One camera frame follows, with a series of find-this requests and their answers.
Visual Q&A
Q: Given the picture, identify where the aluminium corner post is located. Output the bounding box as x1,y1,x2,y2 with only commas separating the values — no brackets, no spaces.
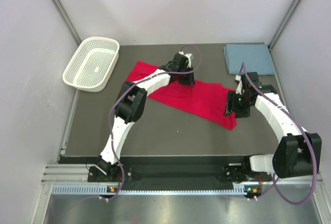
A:
51,0,82,45
268,0,302,52

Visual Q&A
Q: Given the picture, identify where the red t shirt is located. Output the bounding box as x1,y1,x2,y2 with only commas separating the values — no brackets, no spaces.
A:
123,61,238,131

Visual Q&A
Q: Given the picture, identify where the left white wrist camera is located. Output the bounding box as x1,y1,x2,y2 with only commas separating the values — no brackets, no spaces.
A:
179,51,193,68

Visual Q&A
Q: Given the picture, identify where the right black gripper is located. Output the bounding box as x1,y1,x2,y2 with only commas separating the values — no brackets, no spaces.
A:
224,90,253,118

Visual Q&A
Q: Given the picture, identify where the right aluminium corner post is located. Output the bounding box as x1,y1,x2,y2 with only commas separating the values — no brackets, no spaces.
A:
268,0,302,52

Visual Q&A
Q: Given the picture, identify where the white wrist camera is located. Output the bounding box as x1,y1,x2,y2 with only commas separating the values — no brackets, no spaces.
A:
179,51,193,68
235,75,244,95

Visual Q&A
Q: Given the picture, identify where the folded blue t shirt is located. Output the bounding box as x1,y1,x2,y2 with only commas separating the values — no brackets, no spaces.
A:
223,44,275,76

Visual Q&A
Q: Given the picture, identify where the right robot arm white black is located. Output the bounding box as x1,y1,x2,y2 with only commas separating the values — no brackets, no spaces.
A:
224,72,322,181

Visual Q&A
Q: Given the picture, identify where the left aluminium corner post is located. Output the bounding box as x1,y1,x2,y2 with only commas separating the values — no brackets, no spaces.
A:
51,0,82,45

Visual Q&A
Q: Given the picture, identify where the grey slotted cable duct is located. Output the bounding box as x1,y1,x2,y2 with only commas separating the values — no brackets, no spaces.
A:
51,184,262,196

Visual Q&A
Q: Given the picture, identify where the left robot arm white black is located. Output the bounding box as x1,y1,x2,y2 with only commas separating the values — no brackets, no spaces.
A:
96,51,195,181

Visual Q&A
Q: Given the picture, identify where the aluminium frame rail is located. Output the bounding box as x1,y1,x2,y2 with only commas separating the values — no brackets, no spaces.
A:
41,164,312,184

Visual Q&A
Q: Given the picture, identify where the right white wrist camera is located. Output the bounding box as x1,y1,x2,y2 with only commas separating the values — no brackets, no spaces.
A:
235,75,244,95

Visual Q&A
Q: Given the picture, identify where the white perforated plastic basket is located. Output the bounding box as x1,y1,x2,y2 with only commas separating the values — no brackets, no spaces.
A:
62,37,120,92

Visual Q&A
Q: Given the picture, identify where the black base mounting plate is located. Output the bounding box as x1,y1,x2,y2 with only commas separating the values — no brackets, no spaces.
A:
87,155,271,183

